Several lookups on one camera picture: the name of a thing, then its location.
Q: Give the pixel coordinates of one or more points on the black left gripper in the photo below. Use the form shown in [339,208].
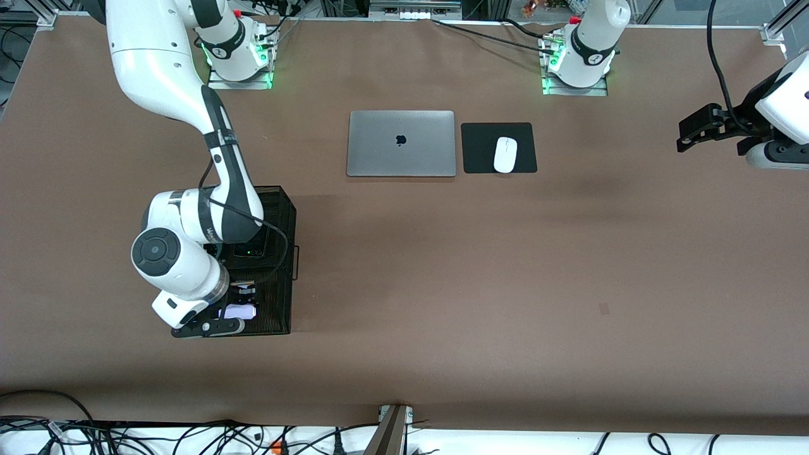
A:
[748,108]

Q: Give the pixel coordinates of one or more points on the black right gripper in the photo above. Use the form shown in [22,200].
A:
[241,292]

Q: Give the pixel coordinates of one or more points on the light lilac flip phone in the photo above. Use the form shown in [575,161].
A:
[239,311]

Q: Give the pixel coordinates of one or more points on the black flip phone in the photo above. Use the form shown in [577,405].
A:
[253,249]

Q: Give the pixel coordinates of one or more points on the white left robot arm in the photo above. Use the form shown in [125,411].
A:
[588,44]

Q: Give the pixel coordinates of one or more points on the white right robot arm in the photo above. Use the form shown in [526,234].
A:
[158,57]

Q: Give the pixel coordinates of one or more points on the black mesh two-tier tray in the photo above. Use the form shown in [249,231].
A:
[275,316]

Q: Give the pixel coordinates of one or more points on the black power plug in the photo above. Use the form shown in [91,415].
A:
[339,443]

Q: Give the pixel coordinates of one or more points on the white computer mouse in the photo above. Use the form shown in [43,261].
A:
[505,155]

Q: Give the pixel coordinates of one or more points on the silver closed laptop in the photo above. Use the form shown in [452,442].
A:
[379,151]

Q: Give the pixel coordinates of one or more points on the small copper coloured object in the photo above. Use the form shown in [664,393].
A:
[529,9]

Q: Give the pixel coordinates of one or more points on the black mouse pad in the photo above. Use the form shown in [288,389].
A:
[480,151]

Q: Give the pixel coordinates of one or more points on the grey power strip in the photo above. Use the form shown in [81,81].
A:
[414,9]

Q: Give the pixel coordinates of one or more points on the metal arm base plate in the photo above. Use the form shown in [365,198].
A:
[218,83]
[556,90]

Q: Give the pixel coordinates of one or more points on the grey metal camera bracket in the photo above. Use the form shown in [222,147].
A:
[389,436]

